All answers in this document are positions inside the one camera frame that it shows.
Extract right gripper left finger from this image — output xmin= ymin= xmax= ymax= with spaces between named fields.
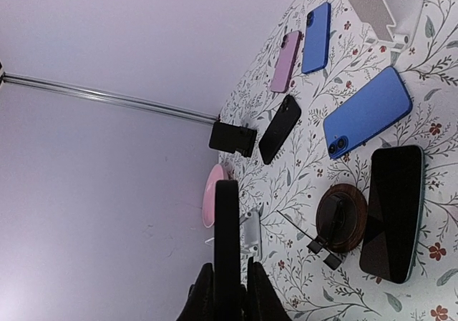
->
xmin=177 ymin=262 xmax=214 ymax=321

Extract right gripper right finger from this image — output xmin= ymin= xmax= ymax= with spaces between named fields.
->
xmin=243 ymin=257 xmax=291 ymax=321

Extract black phone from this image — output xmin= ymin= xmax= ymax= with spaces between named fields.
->
xmin=214 ymin=180 xmax=243 ymax=320

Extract white silver stand left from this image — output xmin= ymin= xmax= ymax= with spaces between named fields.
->
xmin=205 ymin=204 xmax=263 ymax=261

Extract white silver stand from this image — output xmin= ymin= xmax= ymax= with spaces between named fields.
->
xmin=348 ymin=0 xmax=424 ymax=53
xmin=205 ymin=204 xmax=263 ymax=261

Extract wooden round base stand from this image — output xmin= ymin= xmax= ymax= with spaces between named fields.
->
xmin=277 ymin=183 xmax=369 ymax=270

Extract teal phone dark screen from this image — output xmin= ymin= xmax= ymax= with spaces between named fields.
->
xmin=359 ymin=145 xmax=424 ymax=284

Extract black folding phone stand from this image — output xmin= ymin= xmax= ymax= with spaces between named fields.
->
xmin=209 ymin=121 xmax=257 ymax=157

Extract black phone face down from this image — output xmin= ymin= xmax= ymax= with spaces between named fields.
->
xmin=258 ymin=94 xmax=301 ymax=165

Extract blue phone centre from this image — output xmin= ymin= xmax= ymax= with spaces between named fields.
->
xmin=323 ymin=66 xmax=413 ymax=159

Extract blue phone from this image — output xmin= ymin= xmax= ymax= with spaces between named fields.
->
xmin=323 ymin=66 xmax=413 ymax=159
xmin=301 ymin=2 xmax=331 ymax=74

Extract blue phone far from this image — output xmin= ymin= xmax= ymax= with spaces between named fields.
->
xmin=301 ymin=2 xmax=331 ymax=74

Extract pink phone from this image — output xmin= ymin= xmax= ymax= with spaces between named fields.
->
xmin=270 ymin=31 xmax=302 ymax=94

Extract white silver stand right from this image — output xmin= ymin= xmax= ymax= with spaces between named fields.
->
xmin=348 ymin=0 xmax=424 ymax=53

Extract pink round dish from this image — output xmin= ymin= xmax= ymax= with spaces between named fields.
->
xmin=202 ymin=164 xmax=228 ymax=228

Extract floral table mat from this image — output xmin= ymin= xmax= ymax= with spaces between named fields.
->
xmin=220 ymin=0 xmax=457 ymax=320

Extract left aluminium frame post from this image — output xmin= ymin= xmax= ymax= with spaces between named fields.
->
xmin=3 ymin=73 xmax=218 ymax=125

